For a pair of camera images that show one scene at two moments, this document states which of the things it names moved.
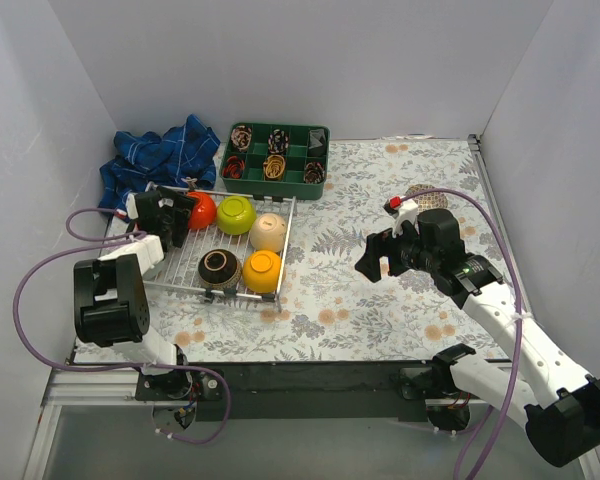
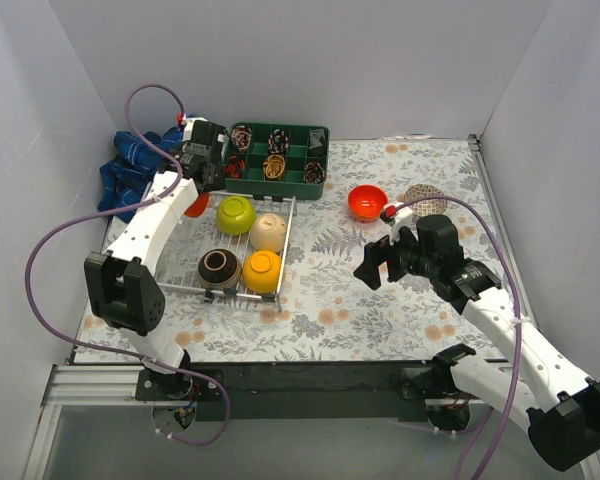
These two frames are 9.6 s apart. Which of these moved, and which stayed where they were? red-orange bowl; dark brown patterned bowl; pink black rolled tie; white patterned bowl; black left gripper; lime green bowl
Moved: black left gripper; red-orange bowl
Stayed: pink black rolled tie; lime green bowl; dark brown patterned bowl; white patterned bowl
